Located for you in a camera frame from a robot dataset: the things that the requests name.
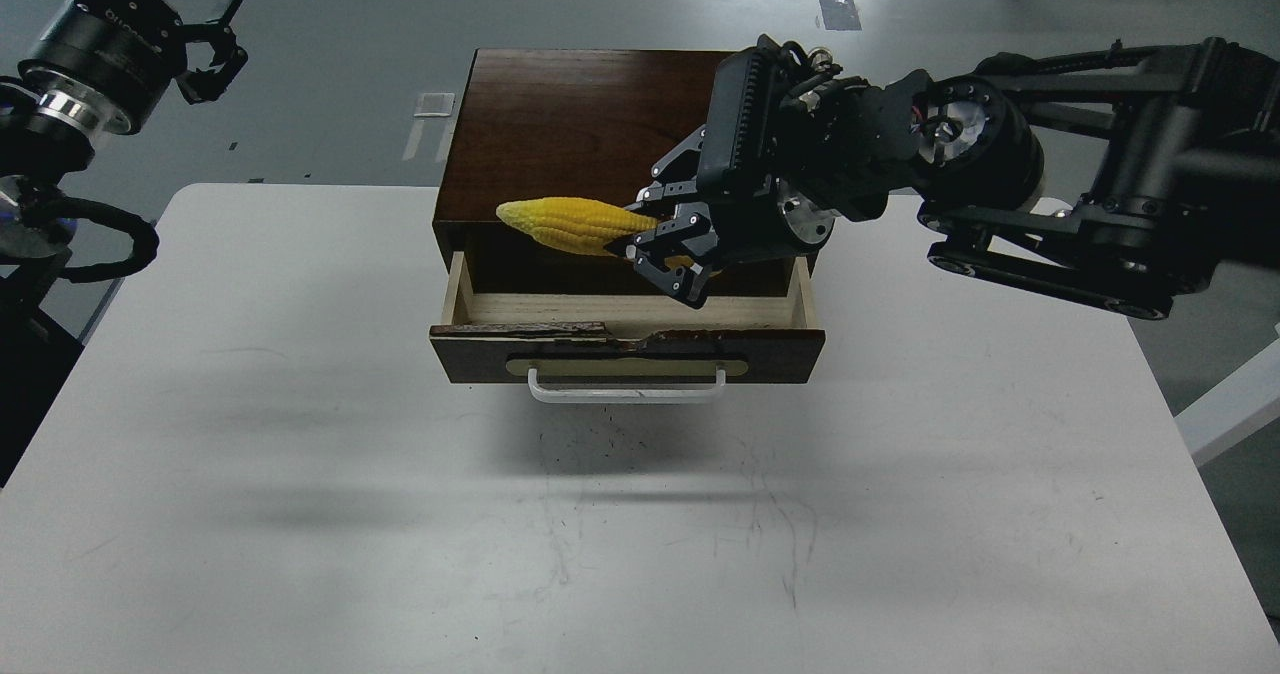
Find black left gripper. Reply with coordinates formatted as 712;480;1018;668
18;0;248;136

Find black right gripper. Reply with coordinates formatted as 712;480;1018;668
621;93;890;310

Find yellow corn cob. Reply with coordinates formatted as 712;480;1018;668
495;197;659;260

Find wooden drawer with white handle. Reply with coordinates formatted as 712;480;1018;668
429;253;826;404

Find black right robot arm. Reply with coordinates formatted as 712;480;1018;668
605;35;1279;320

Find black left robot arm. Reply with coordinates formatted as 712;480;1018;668
1;0;248;480

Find dark wooden cabinet box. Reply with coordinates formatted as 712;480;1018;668
433;49;817;297

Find white floor tape marks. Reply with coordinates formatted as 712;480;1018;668
401;91;458;162

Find white side table edge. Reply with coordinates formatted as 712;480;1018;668
1174;340;1279;466

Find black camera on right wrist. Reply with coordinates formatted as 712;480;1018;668
695;33;788;203

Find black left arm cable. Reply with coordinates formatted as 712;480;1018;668
29;197;161;285

